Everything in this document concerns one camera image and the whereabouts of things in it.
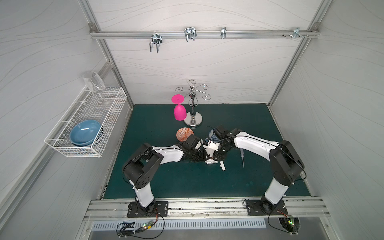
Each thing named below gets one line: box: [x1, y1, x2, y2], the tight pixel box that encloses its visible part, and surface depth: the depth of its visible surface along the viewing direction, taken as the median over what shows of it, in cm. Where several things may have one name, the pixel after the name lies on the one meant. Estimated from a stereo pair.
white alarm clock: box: [204, 159, 218, 165], surface depth 90 cm
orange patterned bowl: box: [176, 127, 194, 142], surface depth 103 cm
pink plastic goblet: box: [171, 94, 187, 122], surface depth 93 cm
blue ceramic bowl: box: [69, 119, 101, 146], surface depth 62 cm
